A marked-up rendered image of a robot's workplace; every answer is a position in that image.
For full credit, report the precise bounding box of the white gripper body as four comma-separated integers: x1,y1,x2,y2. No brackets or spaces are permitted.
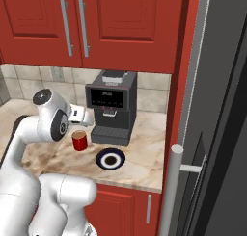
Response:
82,106,95,128

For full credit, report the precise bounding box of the red coffee mug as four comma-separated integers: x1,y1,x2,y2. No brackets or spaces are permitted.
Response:
71,129,88,152

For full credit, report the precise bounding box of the dark grey coffee machine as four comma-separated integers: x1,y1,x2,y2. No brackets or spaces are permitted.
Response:
85,69,139,147

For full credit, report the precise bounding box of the blue rimmed white saucer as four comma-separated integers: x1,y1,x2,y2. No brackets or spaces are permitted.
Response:
95,147,126,170

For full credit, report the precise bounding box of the dark grey fridge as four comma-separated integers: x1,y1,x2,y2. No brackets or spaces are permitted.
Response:
168,0,247,236

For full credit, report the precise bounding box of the red tall side panel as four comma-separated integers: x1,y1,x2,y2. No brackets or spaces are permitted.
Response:
157,0,202,236

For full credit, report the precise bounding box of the red base cupboard door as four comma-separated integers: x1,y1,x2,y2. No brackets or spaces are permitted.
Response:
84,183,163,236

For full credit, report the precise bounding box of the grey wall socket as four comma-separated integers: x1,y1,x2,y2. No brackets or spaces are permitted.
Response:
51,66,65,84

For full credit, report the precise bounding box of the grey bar cupboard handle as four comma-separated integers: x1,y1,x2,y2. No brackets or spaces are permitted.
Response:
59,0,74,58
77,0,91,59

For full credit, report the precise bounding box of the red wall cupboard door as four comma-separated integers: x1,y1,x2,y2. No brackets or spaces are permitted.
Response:
73,0,184,75
0,0,83,68

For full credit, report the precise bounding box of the grey base cupboard handle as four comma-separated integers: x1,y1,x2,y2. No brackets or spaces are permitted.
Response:
146,194,152,224

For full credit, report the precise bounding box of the silver fridge door handle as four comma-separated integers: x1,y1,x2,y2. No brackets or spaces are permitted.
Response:
158,144,207,236

